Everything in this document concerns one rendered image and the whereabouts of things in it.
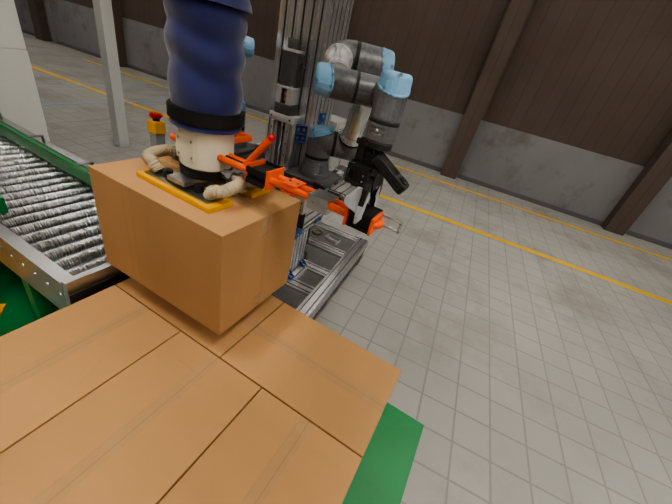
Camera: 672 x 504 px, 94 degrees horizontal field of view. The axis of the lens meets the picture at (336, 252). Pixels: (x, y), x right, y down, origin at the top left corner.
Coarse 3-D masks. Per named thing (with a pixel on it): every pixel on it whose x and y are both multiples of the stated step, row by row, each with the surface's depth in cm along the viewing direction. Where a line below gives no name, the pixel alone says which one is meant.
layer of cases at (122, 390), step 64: (64, 320) 115; (128, 320) 121; (192, 320) 128; (256, 320) 135; (0, 384) 93; (64, 384) 97; (128, 384) 101; (192, 384) 106; (256, 384) 111; (320, 384) 116; (384, 384) 122; (0, 448) 81; (64, 448) 84; (128, 448) 87; (192, 448) 90; (256, 448) 94; (320, 448) 98
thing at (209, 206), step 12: (168, 168) 106; (156, 180) 103; (168, 180) 104; (168, 192) 102; (180, 192) 100; (192, 192) 101; (192, 204) 98; (204, 204) 97; (216, 204) 98; (228, 204) 102
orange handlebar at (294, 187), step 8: (240, 136) 123; (248, 136) 126; (224, 160) 100; (232, 160) 99; (240, 160) 102; (240, 168) 98; (280, 176) 97; (272, 184) 95; (280, 184) 93; (288, 184) 92; (296, 184) 93; (304, 184) 95; (288, 192) 93; (296, 192) 91; (304, 192) 91; (336, 200) 91; (328, 208) 88; (336, 208) 87; (344, 208) 87; (376, 224) 84
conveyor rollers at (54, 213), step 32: (0, 160) 200; (32, 160) 208; (0, 192) 172; (32, 192) 177; (64, 192) 184; (32, 224) 154; (64, 224) 159; (96, 224) 170; (64, 256) 146; (96, 256) 149
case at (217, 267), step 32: (128, 160) 116; (160, 160) 122; (96, 192) 109; (128, 192) 100; (160, 192) 101; (128, 224) 108; (160, 224) 99; (192, 224) 92; (224, 224) 93; (256, 224) 100; (288, 224) 118; (128, 256) 116; (160, 256) 106; (192, 256) 98; (224, 256) 92; (256, 256) 108; (288, 256) 130; (160, 288) 115; (192, 288) 105; (224, 288) 99; (256, 288) 118; (224, 320) 107
